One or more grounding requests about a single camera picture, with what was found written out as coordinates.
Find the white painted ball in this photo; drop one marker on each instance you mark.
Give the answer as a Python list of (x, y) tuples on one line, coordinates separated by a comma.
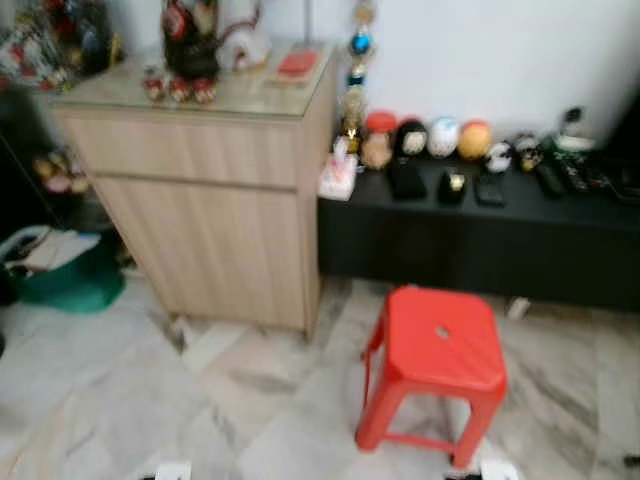
[(444, 137)]

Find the white papers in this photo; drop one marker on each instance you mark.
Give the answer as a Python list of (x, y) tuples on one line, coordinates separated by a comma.
[(55, 248)]

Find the small red figurine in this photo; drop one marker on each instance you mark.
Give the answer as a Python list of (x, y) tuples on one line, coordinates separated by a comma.
[(154, 87), (179, 91), (204, 92)]

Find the small black white figure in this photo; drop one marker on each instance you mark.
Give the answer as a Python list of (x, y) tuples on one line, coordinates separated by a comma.
[(498, 157)]

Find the black flat case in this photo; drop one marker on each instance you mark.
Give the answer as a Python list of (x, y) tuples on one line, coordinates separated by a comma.
[(490, 190)]

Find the flat red box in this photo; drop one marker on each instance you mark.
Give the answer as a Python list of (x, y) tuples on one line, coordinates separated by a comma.
[(298, 63)]

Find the black low cabinet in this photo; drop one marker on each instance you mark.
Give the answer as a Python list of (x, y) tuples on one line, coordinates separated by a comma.
[(480, 245)]

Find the white robot right foot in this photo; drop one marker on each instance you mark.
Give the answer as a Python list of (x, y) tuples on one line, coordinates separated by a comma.
[(500, 470)]

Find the green bag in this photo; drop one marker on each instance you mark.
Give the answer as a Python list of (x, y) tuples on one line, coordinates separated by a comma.
[(75, 285)]

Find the white figure with black top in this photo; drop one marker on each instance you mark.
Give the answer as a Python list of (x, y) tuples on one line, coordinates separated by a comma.
[(574, 135)]

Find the red plastic stool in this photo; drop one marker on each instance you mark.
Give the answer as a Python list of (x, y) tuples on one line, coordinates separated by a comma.
[(440, 350)]

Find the colourful flower decoration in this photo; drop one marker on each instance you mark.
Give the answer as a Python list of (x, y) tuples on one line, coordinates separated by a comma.
[(60, 35)]

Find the dark shelf unit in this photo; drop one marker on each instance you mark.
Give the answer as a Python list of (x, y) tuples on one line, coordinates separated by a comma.
[(25, 130)]

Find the tall ornament with blue ball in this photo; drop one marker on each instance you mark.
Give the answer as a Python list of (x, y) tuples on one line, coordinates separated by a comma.
[(360, 42)]

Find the black egg figure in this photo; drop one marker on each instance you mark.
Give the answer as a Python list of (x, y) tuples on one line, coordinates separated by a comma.
[(410, 140)]

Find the black remote control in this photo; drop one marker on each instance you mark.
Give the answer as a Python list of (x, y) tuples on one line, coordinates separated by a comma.
[(573, 174), (549, 180)]

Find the dark painted vase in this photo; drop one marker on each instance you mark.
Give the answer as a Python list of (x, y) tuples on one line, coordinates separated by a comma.
[(190, 45)]

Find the small dark figure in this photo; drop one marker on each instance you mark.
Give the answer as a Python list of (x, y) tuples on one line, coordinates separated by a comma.
[(528, 152)]

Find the pink figurines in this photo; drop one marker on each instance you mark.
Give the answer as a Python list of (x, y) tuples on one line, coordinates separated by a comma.
[(58, 172)]

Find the light wooden cabinet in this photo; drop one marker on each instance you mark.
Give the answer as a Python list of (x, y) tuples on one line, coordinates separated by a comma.
[(200, 200)]

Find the white ceramic figure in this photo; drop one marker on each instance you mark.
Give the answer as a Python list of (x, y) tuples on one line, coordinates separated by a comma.
[(245, 45)]

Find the orange ball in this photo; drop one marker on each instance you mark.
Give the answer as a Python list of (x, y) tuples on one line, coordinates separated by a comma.
[(474, 140)]

